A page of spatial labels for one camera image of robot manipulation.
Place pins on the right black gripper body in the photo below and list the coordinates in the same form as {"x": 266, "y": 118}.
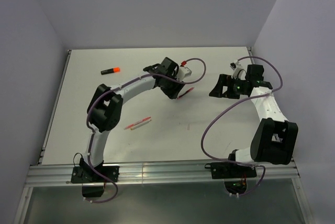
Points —
{"x": 234, "y": 87}

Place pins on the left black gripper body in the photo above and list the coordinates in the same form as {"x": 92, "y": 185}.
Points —
{"x": 170, "y": 87}

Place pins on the dark red pen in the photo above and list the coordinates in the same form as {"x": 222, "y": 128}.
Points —
{"x": 186, "y": 92}

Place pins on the black orange highlighter pen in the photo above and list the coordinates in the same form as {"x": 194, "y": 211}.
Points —
{"x": 110, "y": 71}

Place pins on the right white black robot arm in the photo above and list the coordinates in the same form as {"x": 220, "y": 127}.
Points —
{"x": 275, "y": 137}

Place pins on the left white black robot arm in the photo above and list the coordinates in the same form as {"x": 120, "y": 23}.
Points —
{"x": 104, "y": 111}

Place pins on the red pen with clear barrel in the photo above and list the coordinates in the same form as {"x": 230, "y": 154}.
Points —
{"x": 136, "y": 123}

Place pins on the white pen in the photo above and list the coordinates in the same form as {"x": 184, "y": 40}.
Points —
{"x": 140, "y": 124}

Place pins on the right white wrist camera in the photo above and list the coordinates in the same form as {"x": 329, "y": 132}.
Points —
{"x": 238, "y": 70}

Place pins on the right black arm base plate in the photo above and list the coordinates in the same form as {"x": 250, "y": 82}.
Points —
{"x": 225, "y": 170}

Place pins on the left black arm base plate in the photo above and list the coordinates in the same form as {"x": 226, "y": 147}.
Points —
{"x": 87, "y": 175}

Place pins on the aluminium frame rail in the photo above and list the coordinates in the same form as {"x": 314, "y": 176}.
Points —
{"x": 129, "y": 173}

